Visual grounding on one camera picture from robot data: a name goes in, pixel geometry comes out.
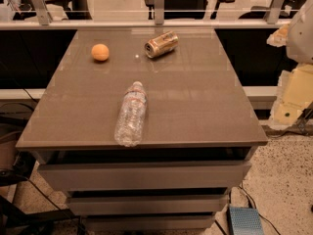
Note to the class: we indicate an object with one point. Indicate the grey drawer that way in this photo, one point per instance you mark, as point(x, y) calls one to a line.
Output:
point(147, 204)
point(144, 176)
point(149, 223)

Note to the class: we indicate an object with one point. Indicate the gold soda can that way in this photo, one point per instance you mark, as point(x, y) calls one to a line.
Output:
point(162, 44)

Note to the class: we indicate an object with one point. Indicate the middle grey drawer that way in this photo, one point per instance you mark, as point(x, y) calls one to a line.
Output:
point(147, 204)

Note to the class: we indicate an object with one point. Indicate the blue perforated box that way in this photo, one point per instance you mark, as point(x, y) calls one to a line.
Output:
point(244, 221)

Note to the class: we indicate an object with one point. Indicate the clear plastic water bottle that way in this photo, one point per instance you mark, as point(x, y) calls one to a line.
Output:
point(130, 122)

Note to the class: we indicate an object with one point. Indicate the top grey drawer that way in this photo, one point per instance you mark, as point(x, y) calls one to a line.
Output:
point(144, 176)

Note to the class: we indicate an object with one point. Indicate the orange fruit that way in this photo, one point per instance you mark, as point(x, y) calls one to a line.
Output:
point(100, 52)

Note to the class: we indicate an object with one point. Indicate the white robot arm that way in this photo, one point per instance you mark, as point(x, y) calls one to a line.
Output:
point(300, 35)

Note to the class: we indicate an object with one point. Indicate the grey drawer cabinet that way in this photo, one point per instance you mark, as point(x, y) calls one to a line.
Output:
point(197, 110)

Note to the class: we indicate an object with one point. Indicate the glass partition rail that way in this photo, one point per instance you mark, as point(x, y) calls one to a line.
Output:
point(17, 25)

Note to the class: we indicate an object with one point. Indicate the bottom grey drawer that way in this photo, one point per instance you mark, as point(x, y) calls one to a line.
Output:
point(149, 223)

